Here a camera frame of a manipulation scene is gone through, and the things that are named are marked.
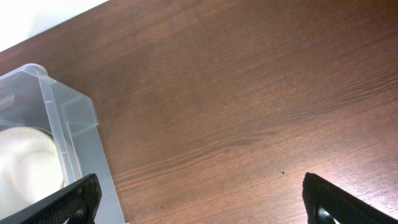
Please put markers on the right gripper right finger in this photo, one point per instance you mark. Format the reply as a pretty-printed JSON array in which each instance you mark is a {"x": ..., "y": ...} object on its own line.
[{"x": 326, "y": 203}]

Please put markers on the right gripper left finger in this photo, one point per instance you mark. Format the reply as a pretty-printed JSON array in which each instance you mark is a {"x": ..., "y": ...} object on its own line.
[{"x": 75, "y": 203}]

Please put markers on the cream bowl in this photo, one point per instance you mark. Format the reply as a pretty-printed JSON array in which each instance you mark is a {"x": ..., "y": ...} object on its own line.
[{"x": 30, "y": 168}]

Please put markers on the clear plastic storage bin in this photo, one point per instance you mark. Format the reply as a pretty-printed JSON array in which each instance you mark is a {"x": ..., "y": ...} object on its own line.
[{"x": 30, "y": 98}]

